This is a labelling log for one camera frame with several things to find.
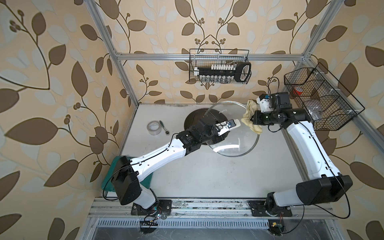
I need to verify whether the yellow cloth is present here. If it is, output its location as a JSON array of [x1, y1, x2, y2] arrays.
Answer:
[[241, 100, 263, 135]]

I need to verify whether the glass pot lid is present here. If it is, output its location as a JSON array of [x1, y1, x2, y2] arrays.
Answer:
[[205, 101, 260, 158]]

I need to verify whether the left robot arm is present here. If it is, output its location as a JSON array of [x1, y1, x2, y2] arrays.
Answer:
[[107, 119, 241, 210]]

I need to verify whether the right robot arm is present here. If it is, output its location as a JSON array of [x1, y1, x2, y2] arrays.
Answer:
[[252, 92, 353, 207]]

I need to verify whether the brown frying pan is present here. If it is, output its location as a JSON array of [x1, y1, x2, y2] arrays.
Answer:
[[184, 108, 228, 130]]

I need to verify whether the red tape roll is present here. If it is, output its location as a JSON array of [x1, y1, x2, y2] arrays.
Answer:
[[293, 86, 304, 96]]

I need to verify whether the clear plastic bag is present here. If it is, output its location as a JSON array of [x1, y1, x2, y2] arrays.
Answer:
[[304, 99, 323, 121]]

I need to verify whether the socket set holder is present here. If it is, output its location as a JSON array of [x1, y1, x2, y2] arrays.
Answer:
[[192, 62, 252, 84]]

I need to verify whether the clear tape roll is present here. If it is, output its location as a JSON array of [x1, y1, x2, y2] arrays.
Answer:
[[147, 121, 162, 136]]

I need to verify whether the green plastic case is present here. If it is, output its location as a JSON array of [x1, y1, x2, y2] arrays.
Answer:
[[102, 156, 153, 192]]

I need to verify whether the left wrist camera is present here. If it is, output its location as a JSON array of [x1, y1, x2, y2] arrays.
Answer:
[[216, 119, 241, 136]]

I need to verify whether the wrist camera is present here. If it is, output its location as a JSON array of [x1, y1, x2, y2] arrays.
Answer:
[[257, 94, 274, 113], [216, 119, 241, 136]]

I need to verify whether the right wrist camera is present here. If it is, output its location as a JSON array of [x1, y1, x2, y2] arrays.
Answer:
[[257, 94, 274, 113]]

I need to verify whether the side wire basket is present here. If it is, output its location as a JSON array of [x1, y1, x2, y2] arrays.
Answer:
[[284, 62, 365, 131]]

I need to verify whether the back wire basket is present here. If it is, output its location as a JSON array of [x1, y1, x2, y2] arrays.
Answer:
[[189, 49, 252, 84]]

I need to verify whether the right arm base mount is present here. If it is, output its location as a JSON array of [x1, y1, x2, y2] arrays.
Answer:
[[248, 192, 293, 217]]

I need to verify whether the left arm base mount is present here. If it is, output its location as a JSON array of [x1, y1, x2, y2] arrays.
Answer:
[[131, 199, 172, 217]]

